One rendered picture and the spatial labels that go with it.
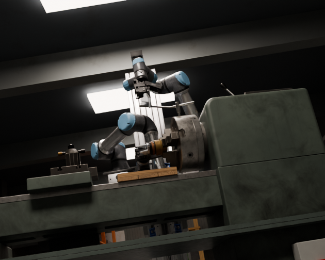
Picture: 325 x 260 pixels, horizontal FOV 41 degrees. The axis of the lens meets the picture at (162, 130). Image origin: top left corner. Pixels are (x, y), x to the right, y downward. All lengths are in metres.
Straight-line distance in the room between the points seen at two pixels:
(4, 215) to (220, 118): 1.17
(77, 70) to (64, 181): 3.05
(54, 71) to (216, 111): 3.11
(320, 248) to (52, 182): 1.28
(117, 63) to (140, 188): 3.01
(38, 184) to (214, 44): 3.38
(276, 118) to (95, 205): 1.04
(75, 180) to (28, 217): 0.28
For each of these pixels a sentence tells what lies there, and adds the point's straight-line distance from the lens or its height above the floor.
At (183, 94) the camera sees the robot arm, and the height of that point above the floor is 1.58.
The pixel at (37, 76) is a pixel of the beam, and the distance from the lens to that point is 5.18.
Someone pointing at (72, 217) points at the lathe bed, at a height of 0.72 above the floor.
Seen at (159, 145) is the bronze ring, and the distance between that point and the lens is 2.40.
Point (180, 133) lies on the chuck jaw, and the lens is 2.32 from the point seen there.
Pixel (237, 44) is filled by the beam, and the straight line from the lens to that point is 5.14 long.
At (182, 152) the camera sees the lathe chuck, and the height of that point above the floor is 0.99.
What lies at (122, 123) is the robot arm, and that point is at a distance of 2.78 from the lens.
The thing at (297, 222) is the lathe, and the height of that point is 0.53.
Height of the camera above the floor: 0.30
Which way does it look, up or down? 21 degrees up
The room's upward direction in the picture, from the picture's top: 10 degrees counter-clockwise
